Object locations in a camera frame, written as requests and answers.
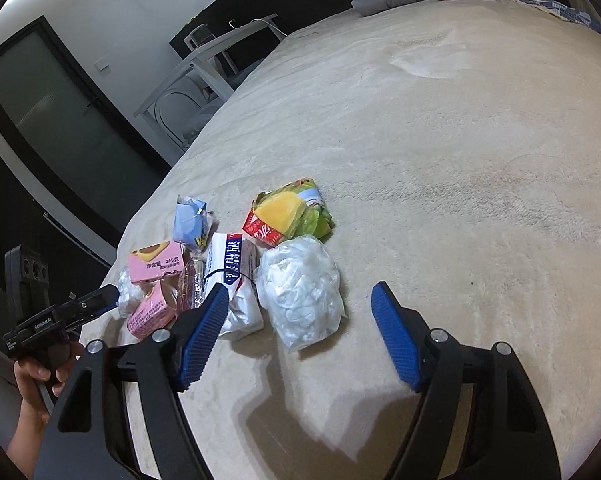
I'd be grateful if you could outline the light blue packet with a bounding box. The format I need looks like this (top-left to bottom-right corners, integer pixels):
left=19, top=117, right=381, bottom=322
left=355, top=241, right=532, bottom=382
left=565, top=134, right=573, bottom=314
left=173, top=194, right=216, bottom=251

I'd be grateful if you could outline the grey cushioned chair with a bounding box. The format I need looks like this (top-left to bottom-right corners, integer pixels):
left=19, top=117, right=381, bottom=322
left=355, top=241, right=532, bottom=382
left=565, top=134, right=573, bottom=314
left=153, top=77, right=221, bottom=148

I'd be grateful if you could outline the blue checked cloth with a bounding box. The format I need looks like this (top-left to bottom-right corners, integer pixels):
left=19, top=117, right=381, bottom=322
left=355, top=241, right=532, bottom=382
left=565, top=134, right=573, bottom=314
left=517, top=0, right=601, bottom=38

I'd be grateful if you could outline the pink box with cake print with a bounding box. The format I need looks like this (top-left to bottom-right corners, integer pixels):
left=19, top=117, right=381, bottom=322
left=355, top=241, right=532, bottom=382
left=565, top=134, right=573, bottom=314
left=128, top=240, right=186, bottom=283

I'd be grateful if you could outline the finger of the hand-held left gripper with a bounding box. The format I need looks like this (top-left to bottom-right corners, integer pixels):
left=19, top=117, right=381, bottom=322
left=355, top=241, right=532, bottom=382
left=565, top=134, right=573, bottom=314
left=73, top=284, right=118, bottom=311
left=65, top=304, right=117, bottom=333

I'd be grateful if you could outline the clear bag of white tissues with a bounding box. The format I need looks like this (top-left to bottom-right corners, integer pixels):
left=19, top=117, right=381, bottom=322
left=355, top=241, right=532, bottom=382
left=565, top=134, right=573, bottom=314
left=254, top=235, right=347, bottom=353

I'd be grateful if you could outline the black speaker box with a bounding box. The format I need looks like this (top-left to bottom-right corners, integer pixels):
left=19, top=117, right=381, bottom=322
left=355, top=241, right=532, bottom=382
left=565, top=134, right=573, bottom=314
left=4, top=245, right=51, bottom=321

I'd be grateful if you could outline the white pouch with blue print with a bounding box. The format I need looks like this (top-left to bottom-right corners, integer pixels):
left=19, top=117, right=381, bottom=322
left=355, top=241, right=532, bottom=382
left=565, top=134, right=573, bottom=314
left=200, top=232, right=264, bottom=341

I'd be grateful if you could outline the person's left hand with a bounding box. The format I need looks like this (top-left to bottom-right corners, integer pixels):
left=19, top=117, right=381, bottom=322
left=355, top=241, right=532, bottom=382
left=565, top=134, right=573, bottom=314
left=13, top=342, right=86, bottom=426

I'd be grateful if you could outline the beige bed blanket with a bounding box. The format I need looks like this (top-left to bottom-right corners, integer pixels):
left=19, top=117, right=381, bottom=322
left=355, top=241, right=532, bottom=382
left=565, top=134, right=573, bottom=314
left=80, top=0, right=601, bottom=480

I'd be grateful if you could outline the red carton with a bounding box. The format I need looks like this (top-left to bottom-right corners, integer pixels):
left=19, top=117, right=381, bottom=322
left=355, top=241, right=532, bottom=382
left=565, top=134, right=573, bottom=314
left=242, top=210, right=286, bottom=250

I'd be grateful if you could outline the dark glass door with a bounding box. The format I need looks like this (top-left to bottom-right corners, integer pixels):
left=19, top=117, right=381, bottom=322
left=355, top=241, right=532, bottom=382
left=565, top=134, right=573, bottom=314
left=0, top=15, right=168, bottom=248

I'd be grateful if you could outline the black headboard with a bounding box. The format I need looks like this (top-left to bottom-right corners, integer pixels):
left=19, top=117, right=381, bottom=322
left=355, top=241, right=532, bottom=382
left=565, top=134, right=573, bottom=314
left=170, top=0, right=353, bottom=61

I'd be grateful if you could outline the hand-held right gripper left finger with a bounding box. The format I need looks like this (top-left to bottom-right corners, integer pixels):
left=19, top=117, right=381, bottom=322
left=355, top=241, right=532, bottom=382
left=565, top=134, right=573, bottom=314
left=33, top=284, right=230, bottom=480

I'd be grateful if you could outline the white table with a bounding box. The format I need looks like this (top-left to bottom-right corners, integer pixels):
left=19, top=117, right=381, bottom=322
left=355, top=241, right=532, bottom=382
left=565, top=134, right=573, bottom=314
left=133, top=19, right=286, bottom=153

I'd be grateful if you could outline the person's left forearm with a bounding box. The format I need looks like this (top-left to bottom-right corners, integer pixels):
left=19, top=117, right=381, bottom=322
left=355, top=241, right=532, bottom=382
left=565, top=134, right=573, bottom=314
left=5, top=400, right=56, bottom=480

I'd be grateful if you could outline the yellow green snack bag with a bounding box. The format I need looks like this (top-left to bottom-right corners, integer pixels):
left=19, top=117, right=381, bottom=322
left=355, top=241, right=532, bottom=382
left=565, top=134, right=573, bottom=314
left=250, top=177, right=335, bottom=241

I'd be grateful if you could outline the white appliance cable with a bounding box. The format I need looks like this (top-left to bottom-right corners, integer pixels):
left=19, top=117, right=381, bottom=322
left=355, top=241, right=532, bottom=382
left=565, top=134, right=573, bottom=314
left=228, top=17, right=281, bottom=36

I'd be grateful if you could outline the small white plastic bag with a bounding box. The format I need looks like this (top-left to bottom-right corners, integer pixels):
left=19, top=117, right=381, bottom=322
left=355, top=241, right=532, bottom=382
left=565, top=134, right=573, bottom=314
left=116, top=269, right=141, bottom=318

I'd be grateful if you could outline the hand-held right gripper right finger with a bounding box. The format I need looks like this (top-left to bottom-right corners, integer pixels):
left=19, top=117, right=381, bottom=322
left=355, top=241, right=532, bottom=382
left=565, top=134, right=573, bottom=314
left=371, top=281, right=563, bottom=480

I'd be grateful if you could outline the pink crushed box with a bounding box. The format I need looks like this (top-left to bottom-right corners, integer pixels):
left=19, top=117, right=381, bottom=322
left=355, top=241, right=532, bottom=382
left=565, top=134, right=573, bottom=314
left=126, top=280, right=177, bottom=338

